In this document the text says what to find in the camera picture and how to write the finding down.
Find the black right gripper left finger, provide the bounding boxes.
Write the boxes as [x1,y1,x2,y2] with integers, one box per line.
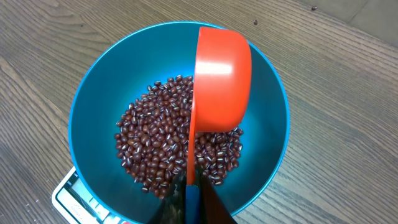
[147,174,187,224]

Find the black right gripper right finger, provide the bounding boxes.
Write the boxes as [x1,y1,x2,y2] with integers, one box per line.
[197,172,237,224]

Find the red measuring scoop blue handle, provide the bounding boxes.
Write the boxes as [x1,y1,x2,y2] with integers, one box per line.
[185,27,252,223]

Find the red beans in bowl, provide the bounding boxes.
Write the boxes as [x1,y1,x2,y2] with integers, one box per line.
[114,75,244,198]

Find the white digital kitchen scale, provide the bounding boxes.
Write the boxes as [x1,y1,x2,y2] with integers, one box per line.
[51,167,131,224]

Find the teal blue bowl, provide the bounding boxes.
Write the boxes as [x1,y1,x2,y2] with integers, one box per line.
[68,21,290,223]

